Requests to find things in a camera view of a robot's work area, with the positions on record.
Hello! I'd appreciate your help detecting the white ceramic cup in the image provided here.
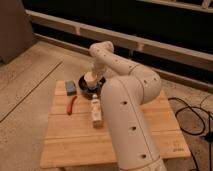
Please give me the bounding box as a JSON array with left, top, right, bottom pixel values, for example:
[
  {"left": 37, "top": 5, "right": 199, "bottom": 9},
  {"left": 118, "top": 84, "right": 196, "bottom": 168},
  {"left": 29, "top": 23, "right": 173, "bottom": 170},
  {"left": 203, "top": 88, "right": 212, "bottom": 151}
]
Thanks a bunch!
[{"left": 84, "top": 72, "right": 98, "bottom": 88}]

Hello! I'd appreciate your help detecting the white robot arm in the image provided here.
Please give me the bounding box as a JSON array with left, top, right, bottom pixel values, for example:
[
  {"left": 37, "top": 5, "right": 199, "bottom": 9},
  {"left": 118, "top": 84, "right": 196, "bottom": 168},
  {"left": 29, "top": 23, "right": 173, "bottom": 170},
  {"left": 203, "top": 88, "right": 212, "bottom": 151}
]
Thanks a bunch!
[{"left": 90, "top": 41, "right": 167, "bottom": 171}]

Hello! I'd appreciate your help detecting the white plastic bottle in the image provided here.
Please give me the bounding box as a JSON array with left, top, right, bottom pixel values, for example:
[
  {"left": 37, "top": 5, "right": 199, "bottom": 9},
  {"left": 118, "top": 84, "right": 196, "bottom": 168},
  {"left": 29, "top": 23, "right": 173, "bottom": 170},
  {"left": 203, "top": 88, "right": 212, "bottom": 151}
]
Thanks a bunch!
[{"left": 91, "top": 94, "right": 103, "bottom": 127}]

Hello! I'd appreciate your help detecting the grey blue sponge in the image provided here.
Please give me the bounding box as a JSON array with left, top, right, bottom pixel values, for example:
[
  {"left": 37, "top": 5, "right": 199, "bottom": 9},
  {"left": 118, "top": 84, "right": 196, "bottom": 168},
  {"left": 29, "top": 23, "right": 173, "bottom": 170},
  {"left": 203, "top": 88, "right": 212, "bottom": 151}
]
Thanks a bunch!
[{"left": 65, "top": 81, "right": 77, "bottom": 96}]

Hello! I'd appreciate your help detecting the wooden table board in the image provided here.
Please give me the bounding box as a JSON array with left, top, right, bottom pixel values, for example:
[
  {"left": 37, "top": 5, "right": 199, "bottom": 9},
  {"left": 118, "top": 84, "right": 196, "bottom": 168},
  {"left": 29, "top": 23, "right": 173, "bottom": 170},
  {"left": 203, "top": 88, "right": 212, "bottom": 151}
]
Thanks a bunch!
[{"left": 40, "top": 81, "right": 190, "bottom": 169}]

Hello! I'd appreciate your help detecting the white window railing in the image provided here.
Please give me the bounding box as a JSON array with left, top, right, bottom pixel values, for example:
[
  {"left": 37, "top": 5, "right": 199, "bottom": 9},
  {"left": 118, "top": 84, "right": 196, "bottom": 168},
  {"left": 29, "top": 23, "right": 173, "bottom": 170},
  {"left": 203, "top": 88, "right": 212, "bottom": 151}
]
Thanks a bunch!
[{"left": 26, "top": 10, "right": 213, "bottom": 72}]

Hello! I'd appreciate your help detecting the grey upholstered chair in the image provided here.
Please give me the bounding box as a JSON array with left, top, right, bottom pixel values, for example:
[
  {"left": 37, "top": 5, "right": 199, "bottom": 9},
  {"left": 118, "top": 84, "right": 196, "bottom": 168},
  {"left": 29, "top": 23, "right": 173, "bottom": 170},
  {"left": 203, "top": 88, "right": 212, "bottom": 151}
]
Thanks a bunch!
[{"left": 0, "top": 0, "right": 36, "bottom": 63}]

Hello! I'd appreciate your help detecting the red handled tool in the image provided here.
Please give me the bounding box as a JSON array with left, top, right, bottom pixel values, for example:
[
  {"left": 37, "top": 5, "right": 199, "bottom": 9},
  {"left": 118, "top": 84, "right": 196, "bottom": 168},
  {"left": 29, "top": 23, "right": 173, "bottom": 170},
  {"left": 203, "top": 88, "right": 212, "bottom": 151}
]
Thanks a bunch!
[{"left": 67, "top": 96, "right": 77, "bottom": 115}]

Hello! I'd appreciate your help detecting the black floor cable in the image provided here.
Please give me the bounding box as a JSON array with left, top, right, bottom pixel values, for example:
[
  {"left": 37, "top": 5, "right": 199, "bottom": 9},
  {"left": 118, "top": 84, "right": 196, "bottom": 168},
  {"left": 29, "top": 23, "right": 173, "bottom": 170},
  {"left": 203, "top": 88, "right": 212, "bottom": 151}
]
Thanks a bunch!
[{"left": 167, "top": 94, "right": 213, "bottom": 171}]

